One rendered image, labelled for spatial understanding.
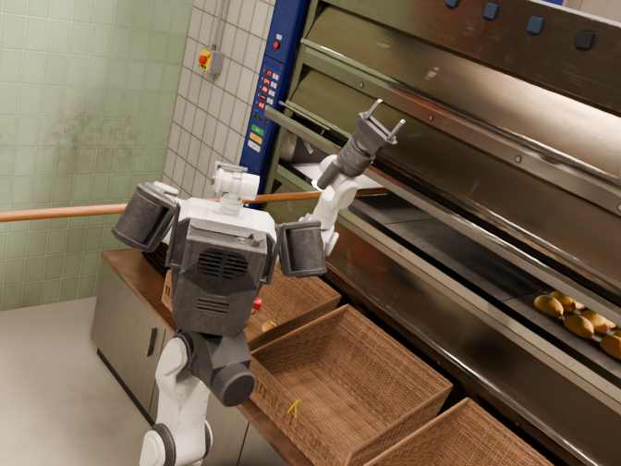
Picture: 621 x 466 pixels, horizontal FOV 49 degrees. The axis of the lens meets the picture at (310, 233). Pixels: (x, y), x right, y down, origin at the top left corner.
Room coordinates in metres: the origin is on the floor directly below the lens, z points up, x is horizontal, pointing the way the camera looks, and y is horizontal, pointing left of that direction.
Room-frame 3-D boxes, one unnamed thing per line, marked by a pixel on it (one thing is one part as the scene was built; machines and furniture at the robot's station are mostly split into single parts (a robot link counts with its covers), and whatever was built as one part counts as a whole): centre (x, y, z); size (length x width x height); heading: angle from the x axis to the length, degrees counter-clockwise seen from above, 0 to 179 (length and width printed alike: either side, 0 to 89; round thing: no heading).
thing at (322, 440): (2.06, -0.26, 0.72); 0.56 x 0.49 x 0.28; 47
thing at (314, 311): (2.49, 0.17, 0.72); 0.56 x 0.49 x 0.28; 47
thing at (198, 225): (1.64, 0.21, 1.27); 0.34 x 0.30 x 0.36; 101
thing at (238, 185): (1.70, 0.22, 1.47); 0.10 x 0.07 x 0.09; 101
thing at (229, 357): (1.63, 0.17, 1.00); 0.28 x 0.13 x 0.18; 46
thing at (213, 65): (3.28, 0.68, 1.46); 0.10 x 0.07 x 0.10; 46
